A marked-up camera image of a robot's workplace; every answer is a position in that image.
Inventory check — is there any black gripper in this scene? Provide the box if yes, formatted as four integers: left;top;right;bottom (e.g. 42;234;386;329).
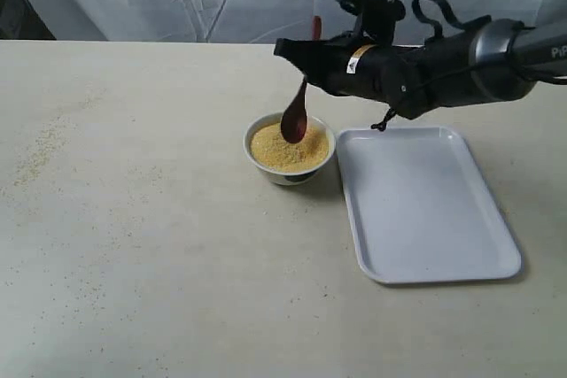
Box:
274;35;432;120

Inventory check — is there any brown wooden spoon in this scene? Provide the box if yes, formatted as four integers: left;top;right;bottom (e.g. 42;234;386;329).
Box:
280;14;323;145

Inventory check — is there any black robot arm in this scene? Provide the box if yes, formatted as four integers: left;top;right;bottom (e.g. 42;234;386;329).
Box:
274;19;566;120

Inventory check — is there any yellow-brown granular powder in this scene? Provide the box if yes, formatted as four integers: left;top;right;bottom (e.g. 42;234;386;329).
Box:
250;124;329;173

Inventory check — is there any white plastic tray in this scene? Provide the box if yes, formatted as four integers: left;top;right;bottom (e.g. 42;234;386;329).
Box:
336;127;523;285

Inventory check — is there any white ceramic bowl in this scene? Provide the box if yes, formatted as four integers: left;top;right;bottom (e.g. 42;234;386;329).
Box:
243;112;336;186

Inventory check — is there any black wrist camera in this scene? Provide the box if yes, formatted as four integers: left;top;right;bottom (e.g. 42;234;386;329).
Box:
335;0;406;46

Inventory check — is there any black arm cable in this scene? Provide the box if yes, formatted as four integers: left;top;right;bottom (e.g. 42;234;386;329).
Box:
369;0;493;132

